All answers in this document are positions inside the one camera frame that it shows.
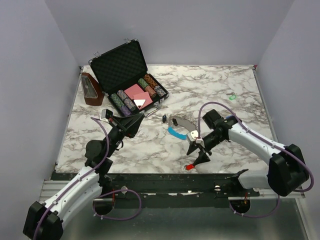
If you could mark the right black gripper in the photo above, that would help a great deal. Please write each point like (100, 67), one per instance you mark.
(202, 156)

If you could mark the black key fob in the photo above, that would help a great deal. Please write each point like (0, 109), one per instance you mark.
(164, 118)

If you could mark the red playing card deck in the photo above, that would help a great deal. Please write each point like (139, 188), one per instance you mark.
(136, 92)

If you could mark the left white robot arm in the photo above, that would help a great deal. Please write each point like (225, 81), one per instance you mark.
(47, 220)

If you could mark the black mounting rail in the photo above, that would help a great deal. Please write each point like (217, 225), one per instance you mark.
(161, 191)

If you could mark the blue silver carabiner keyring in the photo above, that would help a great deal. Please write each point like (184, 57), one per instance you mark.
(176, 121)

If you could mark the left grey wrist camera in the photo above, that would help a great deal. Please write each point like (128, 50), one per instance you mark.
(106, 115)

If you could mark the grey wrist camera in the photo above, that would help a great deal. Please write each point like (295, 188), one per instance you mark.
(106, 115)
(193, 137)

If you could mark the red key tag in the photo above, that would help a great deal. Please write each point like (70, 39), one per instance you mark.
(189, 167)

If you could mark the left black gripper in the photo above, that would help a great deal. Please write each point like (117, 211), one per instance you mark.
(127, 126)

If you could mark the white dealer button card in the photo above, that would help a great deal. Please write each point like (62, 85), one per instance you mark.
(139, 103)

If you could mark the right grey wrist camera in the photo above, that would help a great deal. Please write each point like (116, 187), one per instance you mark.
(193, 137)

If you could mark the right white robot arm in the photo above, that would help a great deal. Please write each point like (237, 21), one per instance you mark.
(286, 166)

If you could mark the brown wooden metronome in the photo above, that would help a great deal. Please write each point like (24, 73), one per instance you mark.
(92, 92)

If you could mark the black poker chip case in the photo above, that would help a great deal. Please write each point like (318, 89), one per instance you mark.
(121, 68)

